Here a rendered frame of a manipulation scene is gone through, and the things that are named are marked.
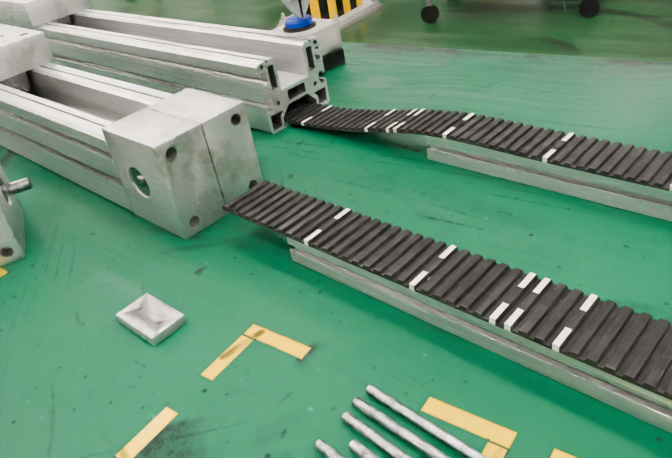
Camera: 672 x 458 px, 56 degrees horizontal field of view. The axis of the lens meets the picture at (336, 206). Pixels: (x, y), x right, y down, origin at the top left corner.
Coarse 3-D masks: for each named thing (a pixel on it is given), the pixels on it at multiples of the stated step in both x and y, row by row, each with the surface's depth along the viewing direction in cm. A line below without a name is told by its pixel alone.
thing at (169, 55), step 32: (64, 32) 99; (96, 32) 95; (128, 32) 100; (160, 32) 94; (192, 32) 88; (224, 32) 83; (256, 32) 81; (64, 64) 105; (96, 64) 99; (128, 64) 90; (160, 64) 84; (192, 64) 78; (224, 64) 73; (256, 64) 70; (288, 64) 77; (320, 64) 76; (224, 96) 79; (256, 96) 72; (288, 96) 74; (320, 96) 80; (256, 128) 75
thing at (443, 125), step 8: (456, 112) 63; (464, 112) 62; (440, 120) 62; (448, 120) 62; (456, 120) 61; (432, 128) 60; (440, 128) 60; (448, 128) 60; (432, 136) 60; (440, 136) 59
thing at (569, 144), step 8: (568, 136) 55; (576, 136) 55; (584, 136) 54; (560, 144) 54; (568, 144) 54; (576, 144) 54; (552, 152) 53; (560, 152) 53; (568, 152) 53; (544, 160) 53; (552, 160) 52; (560, 160) 52
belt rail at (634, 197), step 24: (432, 144) 61; (456, 144) 59; (480, 168) 59; (504, 168) 57; (528, 168) 56; (552, 168) 53; (576, 192) 53; (600, 192) 51; (624, 192) 50; (648, 192) 48
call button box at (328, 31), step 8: (312, 24) 88; (320, 24) 88; (328, 24) 87; (336, 24) 88; (288, 32) 87; (296, 32) 87; (304, 32) 86; (312, 32) 86; (320, 32) 86; (328, 32) 87; (336, 32) 88; (320, 40) 87; (328, 40) 88; (336, 40) 89; (320, 48) 87; (328, 48) 88; (336, 48) 89; (328, 56) 89; (336, 56) 90; (328, 64) 89; (336, 64) 90; (320, 72) 88
